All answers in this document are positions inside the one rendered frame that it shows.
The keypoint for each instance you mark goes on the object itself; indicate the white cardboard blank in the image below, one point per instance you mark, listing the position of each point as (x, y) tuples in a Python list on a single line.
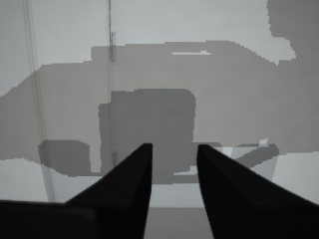
[(239, 75)]

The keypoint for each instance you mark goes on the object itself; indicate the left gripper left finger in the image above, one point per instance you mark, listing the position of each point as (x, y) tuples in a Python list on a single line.
[(125, 191)]

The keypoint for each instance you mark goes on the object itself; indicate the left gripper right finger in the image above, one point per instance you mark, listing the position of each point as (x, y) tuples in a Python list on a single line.
[(241, 204)]

